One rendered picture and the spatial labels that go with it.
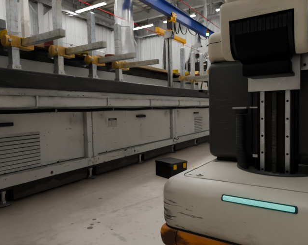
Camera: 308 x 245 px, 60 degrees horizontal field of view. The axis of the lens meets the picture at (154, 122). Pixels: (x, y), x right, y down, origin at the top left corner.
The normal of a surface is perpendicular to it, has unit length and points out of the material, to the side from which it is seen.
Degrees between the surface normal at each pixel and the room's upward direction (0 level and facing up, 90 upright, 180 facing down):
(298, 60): 90
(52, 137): 90
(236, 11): 98
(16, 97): 90
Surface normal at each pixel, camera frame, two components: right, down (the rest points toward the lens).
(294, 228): -0.55, 0.06
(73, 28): 0.84, 0.01
